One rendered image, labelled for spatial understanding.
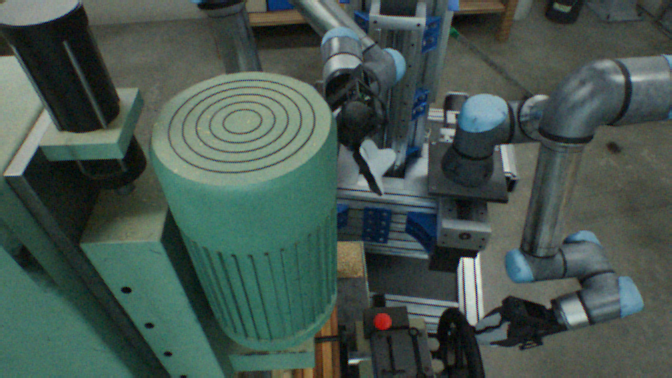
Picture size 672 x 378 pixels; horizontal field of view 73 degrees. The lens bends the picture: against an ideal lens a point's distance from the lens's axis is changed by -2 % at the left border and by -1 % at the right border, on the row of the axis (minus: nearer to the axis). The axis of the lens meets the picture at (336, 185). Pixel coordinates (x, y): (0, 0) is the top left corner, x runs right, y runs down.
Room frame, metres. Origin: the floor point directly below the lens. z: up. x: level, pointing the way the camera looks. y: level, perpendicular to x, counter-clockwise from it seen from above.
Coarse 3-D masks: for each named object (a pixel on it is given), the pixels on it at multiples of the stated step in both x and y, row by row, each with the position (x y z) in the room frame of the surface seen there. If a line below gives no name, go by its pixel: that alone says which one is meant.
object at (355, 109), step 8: (352, 104) 0.48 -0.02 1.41; (360, 104) 0.48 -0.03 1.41; (344, 112) 0.48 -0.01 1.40; (352, 112) 0.47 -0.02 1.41; (360, 112) 0.47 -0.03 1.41; (368, 112) 0.48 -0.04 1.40; (344, 120) 0.47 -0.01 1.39; (352, 120) 0.47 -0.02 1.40; (360, 120) 0.47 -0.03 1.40; (344, 128) 0.47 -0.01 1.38; (352, 128) 0.47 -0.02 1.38
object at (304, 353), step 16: (240, 352) 0.30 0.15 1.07; (256, 352) 0.30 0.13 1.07; (272, 352) 0.30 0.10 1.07; (288, 352) 0.30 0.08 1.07; (304, 352) 0.30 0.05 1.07; (240, 368) 0.30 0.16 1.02; (256, 368) 0.30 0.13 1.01; (272, 368) 0.30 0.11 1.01; (288, 368) 0.30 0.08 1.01; (304, 368) 0.30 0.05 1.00
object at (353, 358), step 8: (344, 328) 0.38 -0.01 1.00; (344, 344) 0.35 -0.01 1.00; (344, 352) 0.33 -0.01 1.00; (352, 352) 0.35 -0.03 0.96; (360, 352) 0.35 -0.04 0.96; (368, 352) 0.35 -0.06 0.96; (344, 360) 0.32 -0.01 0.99; (352, 360) 0.33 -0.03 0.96; (344, 368) 0.31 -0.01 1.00; (344, 376) 0.29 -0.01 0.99
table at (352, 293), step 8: (344, 280) 0.54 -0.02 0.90; (352, 280) 0.54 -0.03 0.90; (360, 280) 0.54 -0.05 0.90; (344, 288) 0.52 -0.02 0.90; (352, 288) 0.52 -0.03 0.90; (360, 288) 0.52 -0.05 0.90; (344, 296) 0.50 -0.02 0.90; (352, 296) 0.50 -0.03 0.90; (360, 296) 0.50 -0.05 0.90; (368, 296) 0.50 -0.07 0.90; (344, 304) 0.48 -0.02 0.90; (352, 304) 0.48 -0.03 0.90; (360, 304) 0.48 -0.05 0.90; (368, 304) 0.48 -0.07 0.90; (344, 312) 0.46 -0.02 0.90; (352, 312) 0.46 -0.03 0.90; (360, 312) 0.46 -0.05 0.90; (344, 320) 0.44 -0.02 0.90; (352, 320) 0.44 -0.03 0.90; (360, 320) 0.44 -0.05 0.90; (352, 328) 0.42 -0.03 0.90; (352, 336) 0.41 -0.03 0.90; (352, 344) 0.39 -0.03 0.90; (352, 368) 0.34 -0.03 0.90; (352, 376) 0.33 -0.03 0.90
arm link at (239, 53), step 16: (192, 0) 0.92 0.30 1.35; (208, 0) 0.92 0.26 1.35; (224, 0) 0.92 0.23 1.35; (240, 0) 0.94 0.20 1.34; (208, 16) 0.95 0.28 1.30; (224, 16) 0.93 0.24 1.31; (240, 16) 0.94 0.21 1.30; (224, 32) 0.92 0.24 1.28; (240, 32) 0.93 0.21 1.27; (224, 48) 0.92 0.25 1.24; (240, 48) 0.92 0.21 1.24; (256, 48) 0.96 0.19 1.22; (224, 64) 0.93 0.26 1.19; (240, 64) 0.92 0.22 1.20; (256, 64) 0.94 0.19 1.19
